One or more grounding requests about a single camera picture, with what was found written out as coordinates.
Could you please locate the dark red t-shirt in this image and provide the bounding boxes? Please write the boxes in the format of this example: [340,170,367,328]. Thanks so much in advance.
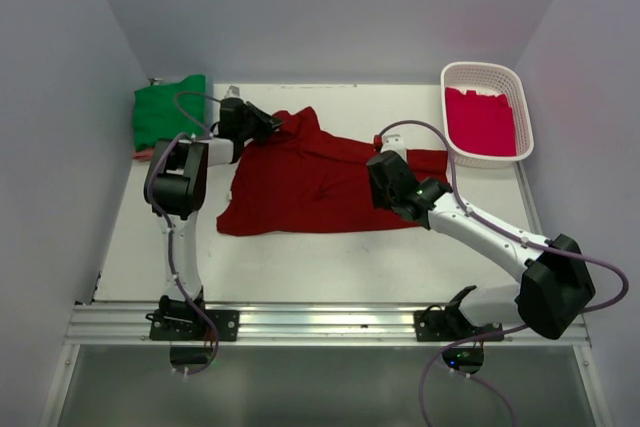
[216,106,449,238]

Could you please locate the magenta t-shirt in basket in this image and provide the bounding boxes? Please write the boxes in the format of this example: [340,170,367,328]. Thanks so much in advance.
[445,87,517,157]

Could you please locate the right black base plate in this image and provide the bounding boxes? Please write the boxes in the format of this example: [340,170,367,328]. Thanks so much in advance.
[413,305,476,342]

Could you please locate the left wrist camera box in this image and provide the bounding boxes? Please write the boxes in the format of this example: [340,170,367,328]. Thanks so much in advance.
[224,85,241,99]

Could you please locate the aluminium mounting rail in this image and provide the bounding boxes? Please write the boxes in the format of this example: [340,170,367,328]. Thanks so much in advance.
[62,300,594,347]

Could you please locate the green folded t-shirt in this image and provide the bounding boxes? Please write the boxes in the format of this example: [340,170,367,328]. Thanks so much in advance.
[132,75,207,152]

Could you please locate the pink folded t-shirt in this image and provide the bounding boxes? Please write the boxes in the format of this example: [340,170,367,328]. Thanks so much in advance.
[132,148,154,162]

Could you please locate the grey-blue folded t-shirt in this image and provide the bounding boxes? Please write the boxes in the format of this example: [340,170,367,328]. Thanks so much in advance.
[204,78,215,102]

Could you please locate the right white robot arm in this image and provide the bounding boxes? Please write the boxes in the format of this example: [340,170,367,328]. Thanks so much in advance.
[367,150,595,341]

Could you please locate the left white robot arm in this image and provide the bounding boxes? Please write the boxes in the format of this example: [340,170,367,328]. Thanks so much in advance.
[143,91,283,343]

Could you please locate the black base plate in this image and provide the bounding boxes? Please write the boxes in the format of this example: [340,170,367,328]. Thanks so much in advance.
[145,309,239,342]
[413,305,476,342]

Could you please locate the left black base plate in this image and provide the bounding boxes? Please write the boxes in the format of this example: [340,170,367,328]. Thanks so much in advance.
[145,309,239,342]

